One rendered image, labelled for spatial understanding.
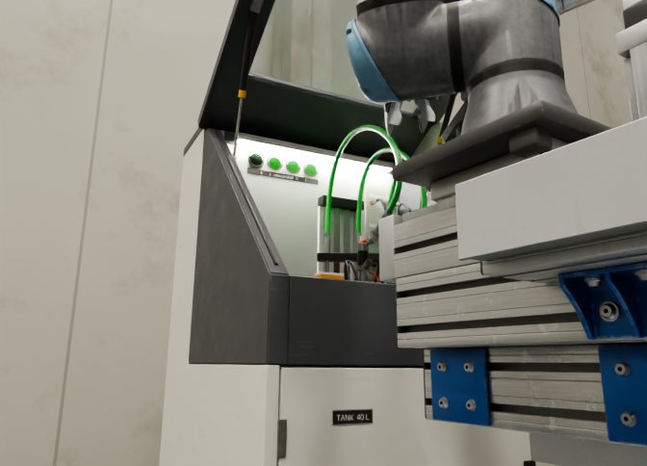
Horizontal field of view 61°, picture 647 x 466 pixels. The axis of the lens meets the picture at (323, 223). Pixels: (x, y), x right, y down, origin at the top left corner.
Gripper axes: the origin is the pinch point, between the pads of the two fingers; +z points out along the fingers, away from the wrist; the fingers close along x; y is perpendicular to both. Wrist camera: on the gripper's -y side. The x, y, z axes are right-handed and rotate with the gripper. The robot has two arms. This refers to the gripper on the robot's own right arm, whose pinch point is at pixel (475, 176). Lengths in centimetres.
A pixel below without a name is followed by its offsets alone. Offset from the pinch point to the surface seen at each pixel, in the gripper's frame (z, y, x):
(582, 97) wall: -235, -261, 396
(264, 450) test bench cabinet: 55, -3, -47
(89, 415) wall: 66, -214, -58
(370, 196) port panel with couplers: -12, -57, 7
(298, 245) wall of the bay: 7, -57, -18
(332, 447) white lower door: 55, -3, -34
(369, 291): 27.2, -3.0, -26.2
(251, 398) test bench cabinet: 47, -10, -47
